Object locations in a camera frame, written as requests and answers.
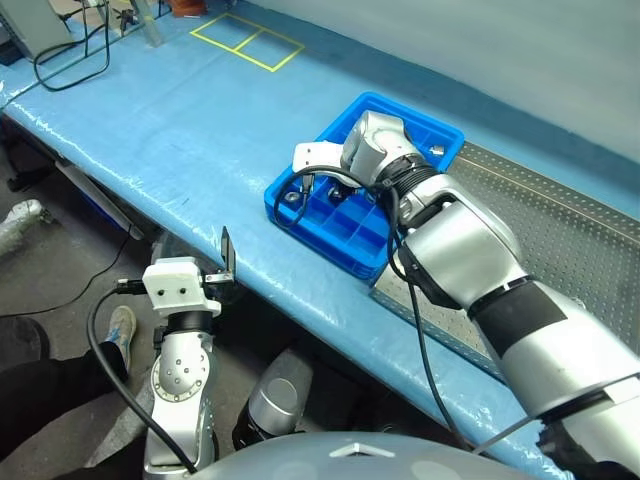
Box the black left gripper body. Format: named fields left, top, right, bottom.
left=202, top=268, right=237, bottom=305

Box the blue compartment tray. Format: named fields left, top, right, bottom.
left=262, top=90, right=466, bottom=281

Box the grey equipment box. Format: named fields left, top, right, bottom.
left=0, top=0, right=71, bottom=59

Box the white blue sneaker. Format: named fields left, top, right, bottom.
left=102, top=305, right=139, bottom=374

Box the grey rounded robot knee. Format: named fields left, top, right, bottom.
left=232, top=349, right=316, bottom=451

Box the blue plastic table cover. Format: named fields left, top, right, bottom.
left=0, top=0, right=640, bottom=480

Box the grey robot torso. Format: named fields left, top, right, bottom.
left=197, top=432, right=531, bottom=480

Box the black trouser leg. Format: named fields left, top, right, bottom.
left=0, top=314, right=126, bottom=471

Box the silver rounded metal object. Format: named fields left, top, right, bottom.
left=0, top=198, right=51, bottom=261

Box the perforated metal tray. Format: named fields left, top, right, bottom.
left=368, top=142, right=640, bottom=386

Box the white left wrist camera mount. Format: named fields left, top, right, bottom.
left=142, top=256, right=221, bottom=316

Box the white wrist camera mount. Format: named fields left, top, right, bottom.
left=142, top=256, right=221, bottom=316
left=291, top=142, right=349, bottom=176

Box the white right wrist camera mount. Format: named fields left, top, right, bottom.
left=291, top=142, right=349, bottom=176

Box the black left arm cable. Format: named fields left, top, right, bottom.
left=87, top=278, right=199, bottom=475

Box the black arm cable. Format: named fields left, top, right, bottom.
left=87, top=278, right=199, bottom=475
left=273, top=167, right=481, bottom=454

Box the grey table frame rail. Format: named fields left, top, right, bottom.
left=52, top=159, right=146, bottom=241

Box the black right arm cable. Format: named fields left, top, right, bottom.
left=273, top=167, right=481, bottom=454

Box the black looped table cable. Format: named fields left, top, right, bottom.
left=32, top=0, right=111, bottom=92

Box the grey upright post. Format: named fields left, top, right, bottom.
left=139, top=0, right=164, bottom=49

